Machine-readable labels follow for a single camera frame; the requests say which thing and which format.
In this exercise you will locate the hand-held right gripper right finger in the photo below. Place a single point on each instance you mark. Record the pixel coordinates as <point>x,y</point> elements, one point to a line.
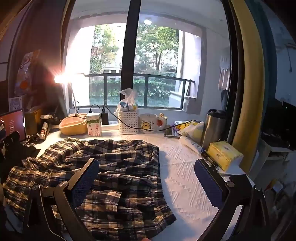
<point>208,183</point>

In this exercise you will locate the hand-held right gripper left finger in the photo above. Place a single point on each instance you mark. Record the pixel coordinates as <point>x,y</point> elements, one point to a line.
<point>85,180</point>

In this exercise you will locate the plaid pants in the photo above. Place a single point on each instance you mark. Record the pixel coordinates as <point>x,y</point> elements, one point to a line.
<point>127,173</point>

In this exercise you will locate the tablet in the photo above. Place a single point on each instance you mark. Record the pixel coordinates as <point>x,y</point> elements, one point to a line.
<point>12,125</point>

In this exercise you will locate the white embossed tablecloth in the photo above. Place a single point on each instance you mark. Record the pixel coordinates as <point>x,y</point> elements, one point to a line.
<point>185,173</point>

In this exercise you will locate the black marker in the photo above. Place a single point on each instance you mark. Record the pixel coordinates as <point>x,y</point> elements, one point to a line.
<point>208,158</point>

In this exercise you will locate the yellow box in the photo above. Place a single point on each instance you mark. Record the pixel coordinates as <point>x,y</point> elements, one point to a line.
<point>32,121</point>

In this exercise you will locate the yellow tissue pack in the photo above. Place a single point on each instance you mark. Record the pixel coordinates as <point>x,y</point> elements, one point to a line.
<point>222,153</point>

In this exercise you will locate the white red tube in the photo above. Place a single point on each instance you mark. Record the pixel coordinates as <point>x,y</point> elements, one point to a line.
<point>44,131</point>

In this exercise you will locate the small printed card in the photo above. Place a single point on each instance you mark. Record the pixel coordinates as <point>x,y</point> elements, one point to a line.
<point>15,103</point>

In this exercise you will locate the yellow plastic basin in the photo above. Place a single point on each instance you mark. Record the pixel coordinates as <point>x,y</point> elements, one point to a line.
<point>71,128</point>

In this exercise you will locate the milk carton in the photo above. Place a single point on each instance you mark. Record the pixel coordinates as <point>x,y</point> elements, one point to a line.
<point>94,127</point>

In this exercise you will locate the metal tray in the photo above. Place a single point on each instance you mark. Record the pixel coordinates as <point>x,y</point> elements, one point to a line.
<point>171,134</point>

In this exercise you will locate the yellow toy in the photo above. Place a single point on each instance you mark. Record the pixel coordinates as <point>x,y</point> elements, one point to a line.
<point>183,126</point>

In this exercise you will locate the black power adapter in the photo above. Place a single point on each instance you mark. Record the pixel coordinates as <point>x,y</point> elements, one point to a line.
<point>104,119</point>

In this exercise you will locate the desk lamp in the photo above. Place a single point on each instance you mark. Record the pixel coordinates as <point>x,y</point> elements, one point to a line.
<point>72,92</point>

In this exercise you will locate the cartoon print mug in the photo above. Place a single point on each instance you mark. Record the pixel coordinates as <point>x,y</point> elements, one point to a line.
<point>148,125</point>

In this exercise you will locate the crumpled white plastic bag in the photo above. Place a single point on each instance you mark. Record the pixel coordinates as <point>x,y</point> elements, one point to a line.
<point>129,95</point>

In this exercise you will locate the yellow curtain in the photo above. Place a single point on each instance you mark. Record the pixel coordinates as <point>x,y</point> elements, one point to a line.
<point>249,92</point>

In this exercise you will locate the black monitor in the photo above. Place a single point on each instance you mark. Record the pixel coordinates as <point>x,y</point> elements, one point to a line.
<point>286,120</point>

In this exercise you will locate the balcony railing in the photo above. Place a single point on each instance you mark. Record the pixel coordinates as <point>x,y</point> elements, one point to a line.
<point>146,92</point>

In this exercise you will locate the hanging pale cloth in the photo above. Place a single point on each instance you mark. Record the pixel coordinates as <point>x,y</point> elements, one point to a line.
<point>224,71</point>

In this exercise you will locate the ceiling light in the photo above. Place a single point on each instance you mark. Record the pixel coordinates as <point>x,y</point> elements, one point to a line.
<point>148,21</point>

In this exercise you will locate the wall poster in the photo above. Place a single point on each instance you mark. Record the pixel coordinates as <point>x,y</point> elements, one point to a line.
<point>27,71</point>

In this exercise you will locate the black window frame post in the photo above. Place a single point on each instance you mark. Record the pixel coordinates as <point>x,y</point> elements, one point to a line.
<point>129,58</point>

